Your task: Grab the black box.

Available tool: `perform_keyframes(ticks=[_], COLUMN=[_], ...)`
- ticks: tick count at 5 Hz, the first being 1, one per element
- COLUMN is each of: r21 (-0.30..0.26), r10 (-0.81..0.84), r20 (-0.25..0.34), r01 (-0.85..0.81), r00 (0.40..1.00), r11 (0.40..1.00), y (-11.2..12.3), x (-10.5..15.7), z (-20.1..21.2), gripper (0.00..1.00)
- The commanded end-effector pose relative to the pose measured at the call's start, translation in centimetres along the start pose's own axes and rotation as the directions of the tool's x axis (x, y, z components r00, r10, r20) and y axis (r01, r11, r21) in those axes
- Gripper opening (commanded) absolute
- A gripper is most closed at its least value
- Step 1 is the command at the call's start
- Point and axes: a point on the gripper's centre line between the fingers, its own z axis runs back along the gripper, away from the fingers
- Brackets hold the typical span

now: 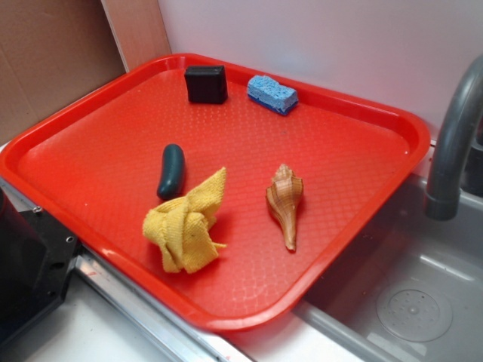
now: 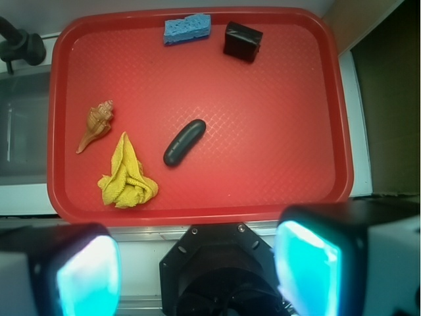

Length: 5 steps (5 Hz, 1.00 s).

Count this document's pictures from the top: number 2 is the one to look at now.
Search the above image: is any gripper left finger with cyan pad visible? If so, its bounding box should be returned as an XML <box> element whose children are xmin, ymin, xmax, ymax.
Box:
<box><xmin>1</xmin><ymin>223</ymin><xmax>121</xmax><ymax>315</ymax></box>

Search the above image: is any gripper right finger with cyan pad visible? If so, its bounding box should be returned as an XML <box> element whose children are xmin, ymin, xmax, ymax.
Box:
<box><xmin>274</xmin><ymin>199</ymin><xmax>420</xmax><ymax>315</ymax></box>

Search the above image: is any black box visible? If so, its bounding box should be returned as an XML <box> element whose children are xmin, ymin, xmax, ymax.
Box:
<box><xmin>223</xmin><ymin>21</ymin><xmax>263</xmax><ymax>63</ymax></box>

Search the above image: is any yellow crumpled cloth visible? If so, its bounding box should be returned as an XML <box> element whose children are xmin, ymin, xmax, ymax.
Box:
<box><xmin>97</xmin><ymin>132</ymin><xmax>159</xmax><ymax>209</ymax></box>

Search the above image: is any brown conch seashell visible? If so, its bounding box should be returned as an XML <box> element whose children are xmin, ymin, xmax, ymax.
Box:
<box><xmin>76</xmin><ymin>100</ymin><xmax>114</xmax><ymax>154</ymax></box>

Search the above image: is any black oblong capsule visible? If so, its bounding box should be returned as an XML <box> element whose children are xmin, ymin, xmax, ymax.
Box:
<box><xmin>163</xmin><ymin>119</ymin><xmax>207</xmax><ymax>167</ymax></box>

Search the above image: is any red plastic tray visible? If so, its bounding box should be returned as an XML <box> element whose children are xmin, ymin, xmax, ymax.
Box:
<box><xmin>47</xmin><ymin>7</ymin><xmax>353</xmax><ymax>226</ymax></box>

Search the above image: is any steel sink basin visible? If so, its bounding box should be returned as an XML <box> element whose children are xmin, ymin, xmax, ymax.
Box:
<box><xmin>1</xmin><ymin>72</ymin><xmax>50</xmax><ymax>186</ymax></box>

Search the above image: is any black faucet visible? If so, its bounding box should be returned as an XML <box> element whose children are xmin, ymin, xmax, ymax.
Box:
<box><xmin>1</xmin><ymin>17</ymin><xmax>47</xmax><ymax>75</ymax></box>

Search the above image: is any blue sponge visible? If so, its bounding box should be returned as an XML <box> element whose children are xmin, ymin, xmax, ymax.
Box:
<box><xmin>163</xmin><ymin>13</ymin><xmax>211</xmax><ymax>46</ymax></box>

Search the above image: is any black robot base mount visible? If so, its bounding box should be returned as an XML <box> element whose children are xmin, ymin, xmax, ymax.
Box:
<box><xmin>159</xmin><ymin>223</ymin><xmax>290</xmax><ymax>315</ymax></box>

